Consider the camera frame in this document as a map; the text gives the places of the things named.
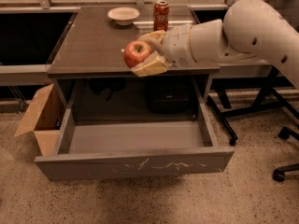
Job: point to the black bag under counter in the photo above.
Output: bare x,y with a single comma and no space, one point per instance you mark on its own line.
170,95

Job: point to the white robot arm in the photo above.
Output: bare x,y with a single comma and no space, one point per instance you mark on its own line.
250,31

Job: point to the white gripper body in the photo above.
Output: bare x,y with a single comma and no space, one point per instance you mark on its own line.
176,45

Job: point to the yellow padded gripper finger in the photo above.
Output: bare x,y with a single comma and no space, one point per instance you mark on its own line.
154,39
155,64

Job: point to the open grey top drawer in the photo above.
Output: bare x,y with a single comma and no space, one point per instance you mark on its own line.
120,150

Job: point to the white ceramic bowl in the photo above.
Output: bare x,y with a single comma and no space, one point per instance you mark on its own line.
123,15

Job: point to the open cardboard box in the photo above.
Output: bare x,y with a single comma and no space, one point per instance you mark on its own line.
43,118

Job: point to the red apple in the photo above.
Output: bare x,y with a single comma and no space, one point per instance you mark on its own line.
136,52

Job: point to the black headphones under counter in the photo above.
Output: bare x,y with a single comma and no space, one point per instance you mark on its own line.
98,85

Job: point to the red cola can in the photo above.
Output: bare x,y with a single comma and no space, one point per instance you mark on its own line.
160,15

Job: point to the grey cabinet with counter top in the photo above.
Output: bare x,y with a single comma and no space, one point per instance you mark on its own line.
93,48

